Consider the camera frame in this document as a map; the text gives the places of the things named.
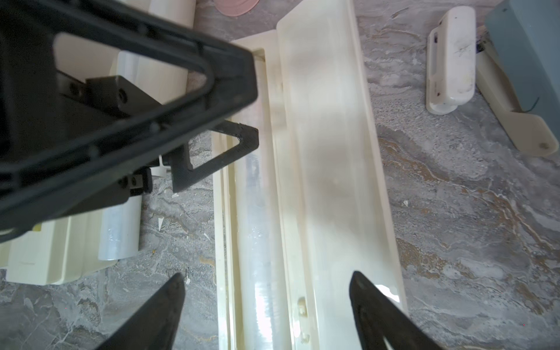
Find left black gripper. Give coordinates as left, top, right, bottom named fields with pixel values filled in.
left=0, top=0, right=260, bottom=242

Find pink pencil cup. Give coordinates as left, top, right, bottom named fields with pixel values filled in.
left=214, top=0, right=259, bottom=17

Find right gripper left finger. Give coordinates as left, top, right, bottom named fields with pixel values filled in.
left=98, top=273, right=185, bottom=349

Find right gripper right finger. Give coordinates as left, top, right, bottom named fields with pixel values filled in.
left=349, top=271, right=442, bottom=350

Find thin plastic wrap roll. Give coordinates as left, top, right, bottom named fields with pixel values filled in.
left=98, top=51, right=142, bottom=261

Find blue stapler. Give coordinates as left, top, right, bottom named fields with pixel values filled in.
left=476, top=1, right=559, bottom=157

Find cream dispenser lid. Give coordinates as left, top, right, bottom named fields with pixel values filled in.
left=277, top=1, right=407, bottom=349

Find small white case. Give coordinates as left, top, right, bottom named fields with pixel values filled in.
left=426, top=6, right=476, bottom=115

